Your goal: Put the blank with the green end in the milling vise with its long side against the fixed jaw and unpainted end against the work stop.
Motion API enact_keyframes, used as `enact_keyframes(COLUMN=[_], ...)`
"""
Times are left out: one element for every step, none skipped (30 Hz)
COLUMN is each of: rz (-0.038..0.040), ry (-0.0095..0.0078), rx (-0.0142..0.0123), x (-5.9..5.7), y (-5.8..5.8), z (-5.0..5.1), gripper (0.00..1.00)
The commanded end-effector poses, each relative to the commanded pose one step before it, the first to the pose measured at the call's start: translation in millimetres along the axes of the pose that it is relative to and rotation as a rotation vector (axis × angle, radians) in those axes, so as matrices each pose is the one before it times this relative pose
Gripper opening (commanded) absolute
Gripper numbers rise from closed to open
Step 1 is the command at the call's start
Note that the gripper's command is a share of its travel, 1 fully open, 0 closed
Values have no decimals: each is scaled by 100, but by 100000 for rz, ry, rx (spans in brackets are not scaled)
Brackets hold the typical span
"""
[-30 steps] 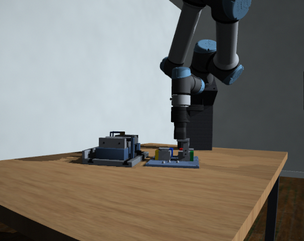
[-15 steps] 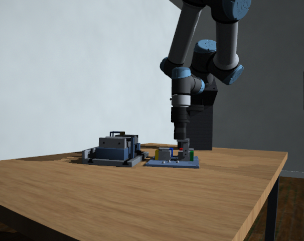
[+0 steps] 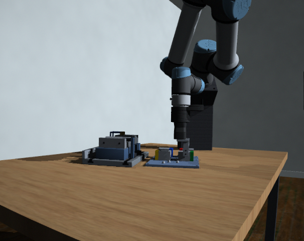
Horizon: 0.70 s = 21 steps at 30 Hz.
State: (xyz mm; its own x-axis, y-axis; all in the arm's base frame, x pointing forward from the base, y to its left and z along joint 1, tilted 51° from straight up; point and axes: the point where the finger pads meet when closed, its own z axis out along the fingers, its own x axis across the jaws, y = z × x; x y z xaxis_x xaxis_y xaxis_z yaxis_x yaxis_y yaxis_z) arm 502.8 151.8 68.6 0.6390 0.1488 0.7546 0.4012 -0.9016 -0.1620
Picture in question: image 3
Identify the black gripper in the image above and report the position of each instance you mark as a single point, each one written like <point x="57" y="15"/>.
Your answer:
<point x="180" y="116"/>

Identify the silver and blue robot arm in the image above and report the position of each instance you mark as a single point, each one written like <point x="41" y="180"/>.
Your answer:
<point x="210" y="58"/>

